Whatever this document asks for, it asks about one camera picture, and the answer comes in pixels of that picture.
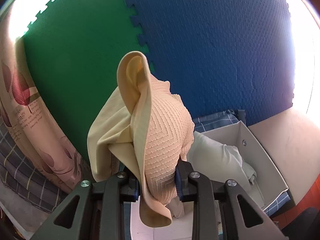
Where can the blue plaid cloth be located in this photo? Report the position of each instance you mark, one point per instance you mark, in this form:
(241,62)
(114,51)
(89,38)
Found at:
(212,122)

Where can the leaf print curtain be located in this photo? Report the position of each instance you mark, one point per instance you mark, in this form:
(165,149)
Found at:
(37,130)

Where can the white cardboard shoe box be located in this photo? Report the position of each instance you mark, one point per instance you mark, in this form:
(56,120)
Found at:
(260,160)

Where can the peach beige underwear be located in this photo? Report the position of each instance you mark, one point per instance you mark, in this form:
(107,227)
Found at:
(162,135)

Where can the grey plaid bedding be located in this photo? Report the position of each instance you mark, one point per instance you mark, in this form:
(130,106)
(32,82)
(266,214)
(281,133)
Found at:
(25,177)

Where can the blue foam mat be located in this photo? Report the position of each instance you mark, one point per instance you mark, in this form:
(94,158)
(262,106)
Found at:
(212,42)

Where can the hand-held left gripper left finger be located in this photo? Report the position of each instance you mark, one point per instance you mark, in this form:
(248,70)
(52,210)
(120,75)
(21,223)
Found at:
(135,190)

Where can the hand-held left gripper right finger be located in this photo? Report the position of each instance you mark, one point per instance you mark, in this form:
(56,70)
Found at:
(182,182)

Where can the pale white underwear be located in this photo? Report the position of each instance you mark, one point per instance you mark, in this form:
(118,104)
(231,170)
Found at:
(217,157)

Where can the green foam mat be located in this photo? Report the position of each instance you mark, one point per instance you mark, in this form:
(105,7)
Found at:
(75,67)

